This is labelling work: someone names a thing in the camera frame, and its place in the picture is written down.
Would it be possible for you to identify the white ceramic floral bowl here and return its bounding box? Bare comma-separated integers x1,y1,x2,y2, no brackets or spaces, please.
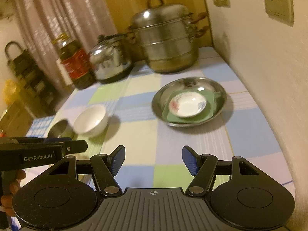
73,105,109,137

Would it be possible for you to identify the green square plastic plate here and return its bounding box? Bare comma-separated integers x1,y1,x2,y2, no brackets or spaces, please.
162,89,222,125

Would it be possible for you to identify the small steel round container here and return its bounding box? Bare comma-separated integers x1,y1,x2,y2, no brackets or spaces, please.
48,119,75,139

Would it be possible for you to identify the small floral ceramic saucer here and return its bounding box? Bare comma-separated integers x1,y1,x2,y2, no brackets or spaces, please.
168,92,207,118

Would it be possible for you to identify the left hand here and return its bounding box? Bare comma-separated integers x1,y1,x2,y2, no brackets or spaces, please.
1,169,26,216

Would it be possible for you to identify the cardboard box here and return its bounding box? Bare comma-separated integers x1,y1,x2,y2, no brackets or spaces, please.
1,102,33,137

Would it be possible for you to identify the blue patterned cloth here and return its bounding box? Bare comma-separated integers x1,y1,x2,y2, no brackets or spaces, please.
26,116,55,138

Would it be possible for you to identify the checkered tablecloth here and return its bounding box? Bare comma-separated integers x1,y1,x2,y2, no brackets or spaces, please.
14,46,295,229

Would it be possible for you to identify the yellow plastic bag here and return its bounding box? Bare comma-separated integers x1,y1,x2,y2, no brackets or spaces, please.
3,79,20,106

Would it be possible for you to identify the large stainless steel dish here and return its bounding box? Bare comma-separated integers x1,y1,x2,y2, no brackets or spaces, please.
151,77,227,127

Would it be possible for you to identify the cooking oil bottle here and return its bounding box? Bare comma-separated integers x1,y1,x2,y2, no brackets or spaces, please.
53,33,96,90

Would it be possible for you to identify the stainless steel kettle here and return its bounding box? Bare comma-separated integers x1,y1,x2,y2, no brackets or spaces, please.
89,33,133,84

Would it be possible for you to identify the stainless steel steamer pot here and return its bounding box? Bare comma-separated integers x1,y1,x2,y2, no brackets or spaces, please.
128,0,209,74

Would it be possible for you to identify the pink curtain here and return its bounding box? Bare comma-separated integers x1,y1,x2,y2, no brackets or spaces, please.
12,0,117,94

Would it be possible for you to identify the wall socket plate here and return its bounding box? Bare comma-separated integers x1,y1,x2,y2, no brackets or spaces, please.
264,0,294,26

